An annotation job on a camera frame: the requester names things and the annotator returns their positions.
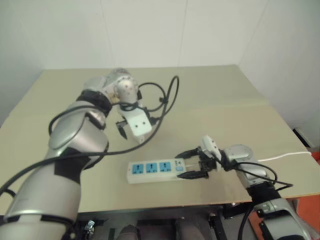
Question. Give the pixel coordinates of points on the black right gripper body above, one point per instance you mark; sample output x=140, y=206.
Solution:
x=207, y=163

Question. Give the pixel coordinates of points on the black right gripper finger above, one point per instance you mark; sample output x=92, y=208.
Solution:
x=193, y=175
x=187, y=153

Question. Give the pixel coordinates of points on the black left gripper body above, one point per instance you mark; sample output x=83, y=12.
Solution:
x=122, y=123

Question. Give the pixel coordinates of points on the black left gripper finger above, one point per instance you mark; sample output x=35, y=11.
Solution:
x=124, y=132

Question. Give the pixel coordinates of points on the white power strip blue sockets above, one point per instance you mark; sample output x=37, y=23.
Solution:
x=155, y=171

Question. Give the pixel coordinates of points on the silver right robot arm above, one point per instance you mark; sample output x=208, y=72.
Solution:
x=275, y=210

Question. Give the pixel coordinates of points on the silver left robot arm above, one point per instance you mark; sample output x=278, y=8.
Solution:
x=65, y=135

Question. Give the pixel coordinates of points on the dark rounded shape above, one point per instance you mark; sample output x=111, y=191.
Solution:
x=128, y=233

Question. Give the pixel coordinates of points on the small metal clamp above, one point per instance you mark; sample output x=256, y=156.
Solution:
x=90, y=225

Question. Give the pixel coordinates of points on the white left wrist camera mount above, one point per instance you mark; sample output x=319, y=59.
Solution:
x=138, y=125

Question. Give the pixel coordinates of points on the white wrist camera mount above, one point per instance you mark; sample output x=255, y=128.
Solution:
x=210, y=146
x=138, y=125

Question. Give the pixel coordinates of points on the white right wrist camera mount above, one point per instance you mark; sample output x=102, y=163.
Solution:
x=210, y=146

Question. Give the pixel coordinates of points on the black table frame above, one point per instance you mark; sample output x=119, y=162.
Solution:
x=160, y=212

